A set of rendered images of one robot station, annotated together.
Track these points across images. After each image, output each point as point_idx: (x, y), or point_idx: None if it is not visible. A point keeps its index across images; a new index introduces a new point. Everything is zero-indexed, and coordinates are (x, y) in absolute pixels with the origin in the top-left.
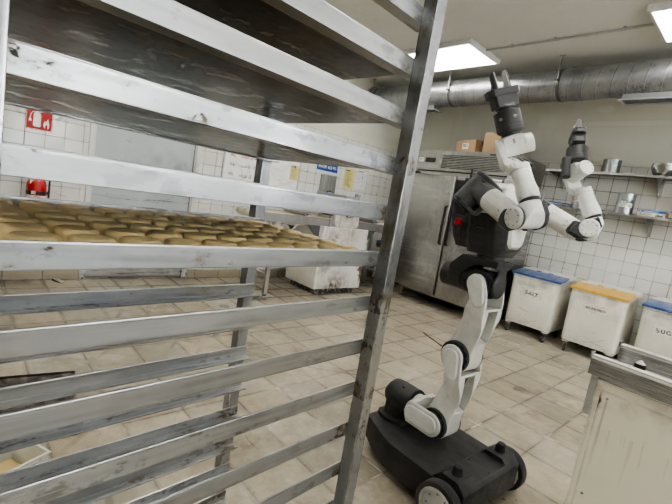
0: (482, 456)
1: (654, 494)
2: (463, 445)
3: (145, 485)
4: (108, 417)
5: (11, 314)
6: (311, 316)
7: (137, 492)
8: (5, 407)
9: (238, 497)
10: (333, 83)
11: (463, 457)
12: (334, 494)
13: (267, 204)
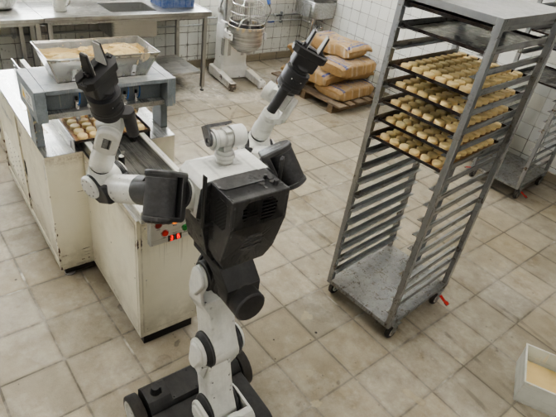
0: (178, 390)
1: None
2: (184, 415)
3: (457, 407)
4: (447, 228)
5: (476, 175)
6: (385, 145)
7: (458, 400)
8: (465, 203)
9: (388, 400)
10: (409, 76)
11: (195, 396)
12: (313, 406)
13: None
